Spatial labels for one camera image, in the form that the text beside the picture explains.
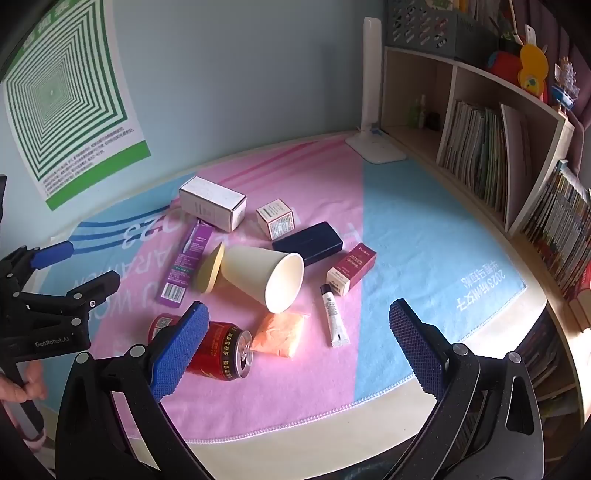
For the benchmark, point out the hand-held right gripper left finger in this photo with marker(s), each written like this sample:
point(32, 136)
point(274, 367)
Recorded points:
point(180, 353)

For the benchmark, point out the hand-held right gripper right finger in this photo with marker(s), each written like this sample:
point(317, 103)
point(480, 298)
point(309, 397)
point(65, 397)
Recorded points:
point(415, 353)

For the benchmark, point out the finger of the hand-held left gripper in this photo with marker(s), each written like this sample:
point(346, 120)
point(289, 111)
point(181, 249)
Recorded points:
point(92, 284)
point(53, 254)

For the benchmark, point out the red drink can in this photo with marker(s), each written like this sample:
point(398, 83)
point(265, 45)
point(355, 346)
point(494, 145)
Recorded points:
point(221, 350)

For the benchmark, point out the purple toothbrush package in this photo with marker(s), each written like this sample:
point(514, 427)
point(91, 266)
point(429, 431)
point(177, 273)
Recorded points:
point(184, 263)

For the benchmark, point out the orange plastic packet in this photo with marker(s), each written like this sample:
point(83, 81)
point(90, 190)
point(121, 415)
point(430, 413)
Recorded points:
point(279, 334)

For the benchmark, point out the cream paper cup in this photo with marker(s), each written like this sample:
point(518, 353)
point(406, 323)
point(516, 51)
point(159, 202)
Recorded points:
point(249, 272)

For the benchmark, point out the person's left hand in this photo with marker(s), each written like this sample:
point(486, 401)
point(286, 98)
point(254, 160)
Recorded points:
point(18, 390)

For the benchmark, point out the white squeeze tube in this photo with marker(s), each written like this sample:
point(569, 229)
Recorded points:
point(333, 318)

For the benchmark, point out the maroon carton box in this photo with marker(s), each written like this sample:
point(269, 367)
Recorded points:
point(353, 267)

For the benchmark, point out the cream desk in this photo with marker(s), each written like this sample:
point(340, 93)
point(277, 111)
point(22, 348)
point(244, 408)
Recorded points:
point(323, 434)

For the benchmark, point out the pink and blue printed towel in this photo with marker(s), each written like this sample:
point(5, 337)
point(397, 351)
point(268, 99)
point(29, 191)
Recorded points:
point(392, 230)

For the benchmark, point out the large white carton box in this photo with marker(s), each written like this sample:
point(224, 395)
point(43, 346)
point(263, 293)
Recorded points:
point(207, 198)

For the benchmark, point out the dark blue flat box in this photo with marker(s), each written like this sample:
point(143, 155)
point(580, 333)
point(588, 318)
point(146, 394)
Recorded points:
point(307, 242)

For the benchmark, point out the small white carton box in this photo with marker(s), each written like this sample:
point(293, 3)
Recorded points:
point(274, 221)

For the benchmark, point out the stack of red books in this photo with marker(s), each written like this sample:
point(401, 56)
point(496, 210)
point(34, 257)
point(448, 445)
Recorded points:
point(581, 300)

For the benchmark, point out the row of colourful books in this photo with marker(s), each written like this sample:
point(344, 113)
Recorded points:
point(558, 221)

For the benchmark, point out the row of thin books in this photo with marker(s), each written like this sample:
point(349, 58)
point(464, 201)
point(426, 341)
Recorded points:
point(471, 147)

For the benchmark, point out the small black jar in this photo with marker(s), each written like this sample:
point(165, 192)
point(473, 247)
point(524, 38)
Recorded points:
point(434, 121)

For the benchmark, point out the small green bottle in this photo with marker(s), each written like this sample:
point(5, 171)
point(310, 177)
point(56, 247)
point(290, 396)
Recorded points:
point(421, 113)

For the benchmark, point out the wooden desktop bookshelf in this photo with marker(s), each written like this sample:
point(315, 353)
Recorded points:
point(449, 106)

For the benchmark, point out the white desk lamp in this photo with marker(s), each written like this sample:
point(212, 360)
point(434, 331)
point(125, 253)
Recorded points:
point(371, 69)

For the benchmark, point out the small toy boat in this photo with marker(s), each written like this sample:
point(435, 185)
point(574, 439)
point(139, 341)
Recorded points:
point(565, 83)

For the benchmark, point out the yellow and red toy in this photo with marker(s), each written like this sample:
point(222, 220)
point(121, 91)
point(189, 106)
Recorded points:
point(533, 62)

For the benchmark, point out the grey plastic crate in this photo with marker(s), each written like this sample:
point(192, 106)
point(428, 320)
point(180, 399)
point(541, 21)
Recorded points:
point(429, 27)

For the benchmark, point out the green square pattern wall poster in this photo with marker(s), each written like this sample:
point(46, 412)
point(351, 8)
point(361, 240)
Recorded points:
point(60, 92)

